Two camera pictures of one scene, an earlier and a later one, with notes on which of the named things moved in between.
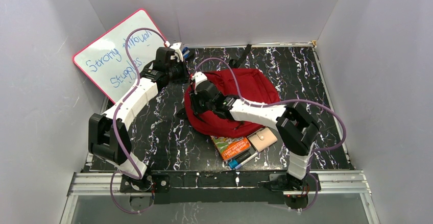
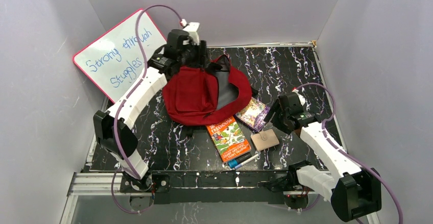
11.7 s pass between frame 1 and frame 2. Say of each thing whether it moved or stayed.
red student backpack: moved
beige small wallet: stayed
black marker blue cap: stayed
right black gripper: moved
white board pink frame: stayed
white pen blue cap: stayed
